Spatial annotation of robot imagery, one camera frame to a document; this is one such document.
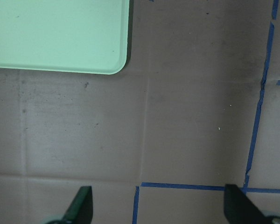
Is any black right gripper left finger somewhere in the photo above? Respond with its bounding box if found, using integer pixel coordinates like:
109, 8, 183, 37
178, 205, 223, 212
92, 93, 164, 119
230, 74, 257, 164
61, 186, 93, 224

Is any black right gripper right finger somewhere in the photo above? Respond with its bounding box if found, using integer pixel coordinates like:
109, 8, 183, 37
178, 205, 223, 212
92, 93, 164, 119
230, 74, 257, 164
224, 184, 280, 224

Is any brown paper table cover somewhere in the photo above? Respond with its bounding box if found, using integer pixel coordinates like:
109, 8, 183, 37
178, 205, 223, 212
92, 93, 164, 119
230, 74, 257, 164
0, 0, 280, 224

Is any mint green tray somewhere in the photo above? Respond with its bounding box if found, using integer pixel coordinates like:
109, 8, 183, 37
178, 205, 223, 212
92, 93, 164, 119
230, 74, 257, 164
0, 0, 131, 75

